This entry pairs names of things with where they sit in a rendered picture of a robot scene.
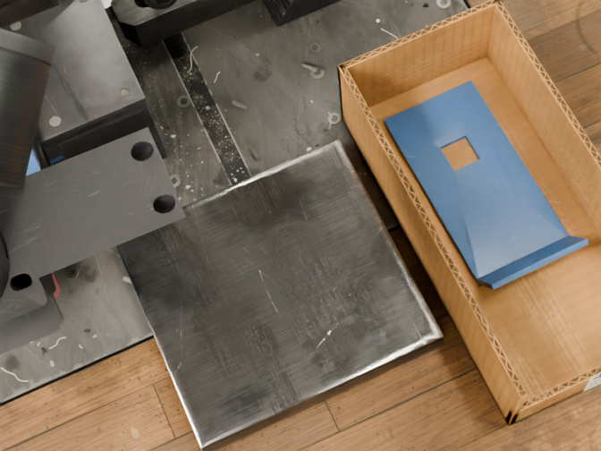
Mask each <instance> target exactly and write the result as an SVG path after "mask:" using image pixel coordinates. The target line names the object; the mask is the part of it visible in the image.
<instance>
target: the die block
mask: <svg viewBox="0 0 601 451"><path fill-rule="evenodd" d="M147 127H148V128H149V130H150V132H151V134H152V137H153V139H154V142H155V143H156V145H157V149H158V150H159V152H160V155H161V157H162V159H164V158H166V157H167V153H166V151H165V146H164V144H163V142H162V140H161V137H160V135H159V132H158V130H157V126H156V124H155V121H154V119H153V116H152V114H151V112H150V109H149V107H148V105H147V106H145V107H143V108H141V109H139V110H136V111H134V112H132V113H129V114H127V115H124V116H122V117H119V118H117V119H115V120H113V121H111V122H109V123H105V124H103V125H100V126H98V127H96V128H94V129H92V130H89V131H87V132H84V133H82V134H80V135H77V136H75V137H72V138H70V139H69V140H65V141H63V142H60V143H58V144H56V145H54V146H52V147H49V148H47V149H45V152H46V153H47V155H48V157H49V159H50V160H51V159H53V158H56V157H60V156H61V155H63V157H64V159H65V160H66V159H69V158H71V157H75V156H78V155H79V154H82V153H84V152H87V151H89V150H92V149H95V148H97V147H100V146H102V145H104V144H107V143H108V142H111V141H113V140H117V139H120V138H122V137H124V136H126V135H129V134H131V133H134V132H137V131H139V130H142V129H144V128H147Z"/></svg>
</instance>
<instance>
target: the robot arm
mask: <svg viewBox="0 0 601 451"><path fill-rule="evenodd" d="M54 51H55V49H54V48H53V47H51V46H49V45H48V44H46V43H43V42H42V41H38V40H35V39H34V38H29V37H26V36H23V35H21V34H17V33H14V32H11V31H8V30H3V29H1V28H0V356H1V355H3V354H6V353H9V352H11V351H13V350H15V349H18V348H20V347H22V346H24V345H28V344H30V343H32V342H35V341H37V340H39V339H41V338H43V337H45V336H49V335H51V334H54V333H55V332H57V331H58V330H59V329H60V327H61V326H62V324H63V314H62V313H61V312H60V310H59V307H58V305H57V303H56V300H55V299H56V297H57V296H58V294H59V286H58V284H57V282H56V280H55V276H54V274H53V272H55V271H57V270H59V269H61V268H65V267H67V266H70V265H71V264H73V263H76V262H78V261H81V260H84V259H86V258H88V257H91V256H93V255H96V254H98V253H100V252H102V251H106V250H108V249H110V248H113V247H115V246H117V245H119V244H121V243H125V242H128V241H129V240H132V239H134V238H136V237H139V236H141V235H144V234H146V233H149V232H151V231H154V230H156V229H158V228H160V227H162V226H166V225H169V224H171V223H172V222H175V221H177V220H180V219H182V218H184V217H186V216H185V214H184V211H183V209H182V205H181V203H180V201H179V199H178V197H177V194H176V190H175V188H174V185H173V183H172V181H171V178H170V176H169V174H168V172H167V170H166V167H165V163H164V161H163V159H162V157H161V155H160V152H159V150H158V149H157V145H156V143H155V142H154V139H153V137H152V134H151V132H150V130H149V128H148V127H147V128H144V129H142V130H139V131H137V132H134V133H131V134H129V135H126V136H124V137H122V138H120V139H117V140H113V141H111V142H108V143H107V144H104V145H102V146H100V147H97V148H95V149H92V150H89V151H87V152H84V153H82V154H79V155H78V156H75V157H71V158H69V159H66V160H65V161H62V162H60V163H57V164H55V165H52V166H49V167H47V168H45V169H42V170H40V171H37V172H36V173H33V174H29V175H27V176H26V173H27V170H28V165H29V161H30V154H31V151H32V146H33V142H34V139H35V134H36V130H37V126H38V119H39V115H40V111H41V107H42V103H43V99H44V95H45V91H46V87H47V80H48V75H49V72H50V68H51V63H52V60H53V55H54Z"/></svg>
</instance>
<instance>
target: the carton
mask: <svg viewBox="0 0 601 451"><path fill-rule="evenodd" d="M338 78H339V90H340V102H341V114H342V119H343V121H344V123H345V124H346V126H347V128H348V130H349V132H350V134H351V136H352V138H353V139H354V141H355V143H356V145H357V147H358V148H359V150H360V153H361V155H362V156H363V157H364V159H365V161H366V163H367V165H368V168H369V169H370V171H371V173H372V174H373V176H374V178H375V180H376V181H377V184H378V186H379V188H380V190H381V191H382V193H383V194H384V196H385V199H386V201H387V202H388V204H389V206H390V208H391V210H392V211H393V213H394V215H395V217H396V219H397V221H398V223H399V224H400V226H401V228H402V230H403V232H404V234H405V235H406V237H407V239H408V241H409V243H410V245H411V247H412V249H413V250H414V252H415V254H416V256H417V257H418V259H419V262H420V264H421V266H422V267H423V268H424V270H425V272H426V274H427V277H428V279H429V280H430V282H431V284H432V286H433V287H434V289H435V290H436V293H437V295H438V297H439V299H440V301H441V302H442V304H443V305H444V308H445V310H446V312H447V313H448V315H449V317H450V319H451V321H452V323H453V324H454V326H455V328H456V330H457V332H458V334H459V335H460V337H461V340H462V342H463V343H464V344H465V346H466V348H467V350H468V352H469V354H470V356H471V358H472V360H473V361H474V363H475V365H476V367H477V368H478V371H479V373H480V375H481V377H482V378H483V380H484V381H485V383H486V385H487V388H488V389H489V391H490V393H491V395H492V397H493V398H494V400H495V402H496V404H497V406H498V408H499V410H500V411H501V413H502V415H503V417H504V419H505V421H506V422H507V424H508V426H510V425H513V424H514V423H516V422H518V421H521V420H523V419H525V418H527V417H530V416H531V415H533V414H535V413H538V412H540V411H542V410H544V409H546V408H548V407H550V406H552V405H554V404H557V403H559V402H561V401H563V400H565V399H567V398H569V397H571V396H574V395H576V394H578V393H580V392H582V391H583V392H584V391H586V390H588V389H590V388H592V387H595V386H597V385H599V384H601V157H600V155H599V154H598V152H597V150H596V148H595V147H594V145H593V144H592V142H591V141H590V139H589V138H588V135H587V134H586V133H585V132H584V130H583V129H582V127H581V126H580V123H579V122H578V120H577V119H576V117H575V116H574V114H573V113H572V111H571V110H570V108H569V107H568V105H567V104H566V102H565V101H564V99H563V97H562V95H561V94H560V92H559V91H558V89H557V88H556V86H555V85H554V83H553V82H552V80H551V79H550V77H549V76H548V74H547V73H546V71H545V69H544V67H543V66H542V64H541V63H540V62H539V61H538V59H537V57H536V55H535V54H534V52H533V51H532V49H531V48H530V46H529V44H528V43H527V41H526V39H525V38H524V37H523V36H522V34H521V32H520V31H519V29H518V27H517V26H516V24H515V23H514V21H513V20H512V18H511V16H510V15H509V13H508V12H507V11H506V9H505V8H504V6H503V4H502V3H501V1H500V0H489V1H487V2H485V3H483V4H480V5H477V6H475V7H473V8H470V9H469V10H467V11H464V12H462V13H458V14H456V15H454V16H452V17H450V18H448V19H445V20H443V21H440V22H438V23H435V24H433V25H431V26H428V27H426V28H425V29H422V30H419V31H416V32H414V33H412V34H410V35H408V36H406V37H403V38H400V39H397V40H395V41H394V42H391V43H389V44H387V45H384V46H382V47H379V48H377V49H375V50H372V51H370V52H368V53H366V54H364V55H360V56H358V57H356V58H353V59H351V60H350V61H347V62H345V63H343V64H339V65H338ZM468 81H472V83H473V84H474V86H475V87H476V89H477V91H478V93H479V94H480V96H481V97H482V98H483V100H484V101H485V103H486V104H487V107H488V108H489V110H490V111H491V113H492V114H493V116H494V118H495V119H496V121H497V122H498V124H499V125H500V127H501V128H502V130H503V131H504V134H505V135H506V137H507V138H508V140H509V142H510V143H511V144H512V146H513V147H514V149H515V151H516V152H517V154H518V155H519V157H520V158H521V161H522V162H523V164H524V165H525V167H526V168H527V169H528V171H529V173H530V174H531V176H532V178H533V179H534V181H535V182H536V184H537V186H538V188H539V189H540V190H541V191H542V193H543V195H544V196H545V198H546V200H547V201H548V203H549V205H550V206H551V208H552V209H553V211H554V213H555V214H556V215H557V217H558V218H559V220H560V222H561V223H562V225H563V227H564V228H565V230H566V232H567V233H568V235H570V236H576V237H581V238H586V239H588V245H585V246H583V247H581V248H579V249H577V250H576V251H573V252H571V253H569V254H567V255H564V256H562V257H561V258H559V259H557V260H554V261H552V262H550V263H548V264H546V265H544V266H542V267H540V268H537V269H535V270H533V271H531V272H529V273H528V274H526V275H523V276H521V277H518V278H516V279H514V280H512V281H511V282H509V283H507V284H505V285H501V286H499V287H497V288H496V289H491V288H488V287H485V286H478V283H477V282H476V280H475V278H474V277H473V275H472V274H471V272H470V270H469V268H468V267H467V265H466V263H465V261H464V260H463V258H462V256H461V254H460V253H459V251H458V250H457V248H456V246H455V244H454V243H453V240H452V239H451V237H450V235H449V234H448V233H447V231H446V229H445V228H444V225H443V223H442V222H441V220H440V218H439V217H438V215H437V213H436V212H435V210H434V208H433V207H432V205H431V203H430V201H429V200H428V198H427V196H426V194H425V193H424V191H423V190H422V188H421V186H420V184H419V182H418V180H417V179H416V177H415V175H414V173H413V172H412V171H411V169H410V167H409V165H408V163H407V162H406V160H405V158H404V157H403V155H402V153H401V151H400V150H399V148H398V147H397V145H396V143H395V141H394V139H393V137H392V135H391V134H390V132H389V131H388V130H387V128H386V126H385V124H384V120H385V119H386V118H388V117H391V116H393V115H396V114H398V113H401V112H402V111H404V110H406V109H408V108H411V107H413V106H416V105H417V104H420V103H422V102H424V101H426V100H428V99H431V98H433V97H435V96H437V95H440V94H442V93H444V92H446V91H448V90H450V89H453V88H455V87H458V86H460V85H462V84H463V83H465V82H468ZM441 150H442V152H443V153H444V156H445V157H446V159H447V161H448V162H449V164H450V166H451V167H452V169H453V171H455V170H457V169H459V168H462V167H464V166H466V165H468V164H470V163H473V162H475V161H477V160H478V157H477V156H476V154H475V153H474V151H473V149H472V148H471V146H470V144H469V143H468V142H467V140H466V139H463V140H460V141H457V142H455V143H454V144H452V145H450V146H447V147H445V148H443V149H441Z"/></svg>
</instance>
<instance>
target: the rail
mask: <svg viewBox="0 0 601 451"><path fill-rule="evenodd" d="M32 151H33V153H34V156H35V158H36V160H37V163H38V167H39V169H40V170H42V169H45V168H47V167H49V166H51V165H52V164H51V162H50V159H49V157H48V155H47V153H46V152H44V150H43V148H42V145H41V143H40V142H39V139H38V136H37V134H35V139H34V142H33V146H32ZM45 153H46V155H47V156H46V155H45ZM48 162H49V164H50V165H49V164H48Z"/></svg>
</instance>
